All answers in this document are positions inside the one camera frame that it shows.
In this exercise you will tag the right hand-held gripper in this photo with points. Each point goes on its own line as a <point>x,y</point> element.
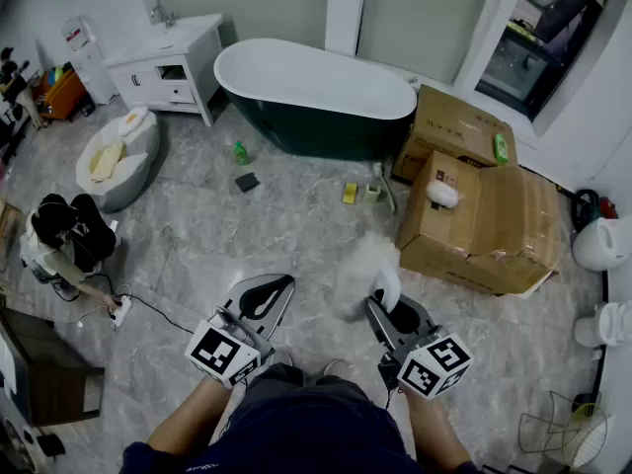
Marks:
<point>434,368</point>

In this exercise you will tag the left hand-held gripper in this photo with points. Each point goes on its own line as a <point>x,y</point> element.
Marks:
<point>222,353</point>

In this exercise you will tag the white and green bathtub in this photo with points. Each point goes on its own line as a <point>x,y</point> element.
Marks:
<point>316,77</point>

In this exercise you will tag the person's right forearm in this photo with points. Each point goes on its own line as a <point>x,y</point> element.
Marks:
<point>434,427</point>

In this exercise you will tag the person's left forearm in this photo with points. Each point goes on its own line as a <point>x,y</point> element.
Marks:
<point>192,413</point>

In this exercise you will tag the person's left grey shoe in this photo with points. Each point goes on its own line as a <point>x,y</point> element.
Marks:
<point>282,358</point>

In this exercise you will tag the person's grey shoe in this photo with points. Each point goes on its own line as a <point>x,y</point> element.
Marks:
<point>337,366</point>
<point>282,358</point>

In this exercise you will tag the person's right grey shoe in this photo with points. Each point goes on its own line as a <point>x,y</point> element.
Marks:
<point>337,366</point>

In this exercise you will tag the person's dark trousers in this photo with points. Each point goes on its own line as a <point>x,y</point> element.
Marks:
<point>296,378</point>

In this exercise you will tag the dark folded cloth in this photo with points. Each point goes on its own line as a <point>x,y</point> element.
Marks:
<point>247,182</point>

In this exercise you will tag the pale green holder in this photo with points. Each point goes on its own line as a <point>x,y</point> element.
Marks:
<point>371,194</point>

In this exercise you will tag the yellow sponge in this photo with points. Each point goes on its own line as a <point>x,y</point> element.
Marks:
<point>350,194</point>

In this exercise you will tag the white power strip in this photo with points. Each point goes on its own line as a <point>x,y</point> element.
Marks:
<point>122,310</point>

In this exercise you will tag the person's navy shirt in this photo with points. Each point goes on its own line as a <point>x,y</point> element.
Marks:
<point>306,437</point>

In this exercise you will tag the green plastic bottle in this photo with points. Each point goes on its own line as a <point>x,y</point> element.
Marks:
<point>241,155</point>

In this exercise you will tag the taped brown cardboard box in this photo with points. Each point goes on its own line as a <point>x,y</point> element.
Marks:
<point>508,215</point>

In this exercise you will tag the grey beanbag seat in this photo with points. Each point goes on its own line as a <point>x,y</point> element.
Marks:
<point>128,185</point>

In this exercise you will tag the plain brown cardboard box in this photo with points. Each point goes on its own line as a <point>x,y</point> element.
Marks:
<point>454,126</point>

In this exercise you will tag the pale yellow cushion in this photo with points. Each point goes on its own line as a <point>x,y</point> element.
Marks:
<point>108,161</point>

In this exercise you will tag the black pole stand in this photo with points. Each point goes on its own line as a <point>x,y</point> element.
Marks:
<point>603,289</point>

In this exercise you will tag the black and teal tool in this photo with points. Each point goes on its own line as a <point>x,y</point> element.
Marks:
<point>585,215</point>

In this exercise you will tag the dark wooden cabinet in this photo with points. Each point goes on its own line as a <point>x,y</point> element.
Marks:
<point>49,368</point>

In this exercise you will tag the fried egg shaped cushion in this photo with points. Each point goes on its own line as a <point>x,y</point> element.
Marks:
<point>132,120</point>

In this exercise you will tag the red object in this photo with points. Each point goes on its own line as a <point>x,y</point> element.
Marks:
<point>608,209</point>

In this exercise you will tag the white vanity cabinet with sink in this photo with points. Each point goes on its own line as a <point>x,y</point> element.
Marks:
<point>148,82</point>

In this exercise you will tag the dark glass window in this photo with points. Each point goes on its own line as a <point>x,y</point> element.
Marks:
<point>523,67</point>

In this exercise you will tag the white water dispenser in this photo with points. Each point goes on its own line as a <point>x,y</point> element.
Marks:
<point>94,67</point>

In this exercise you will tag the chrome sink faucet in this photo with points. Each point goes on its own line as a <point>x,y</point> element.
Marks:
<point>168,18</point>

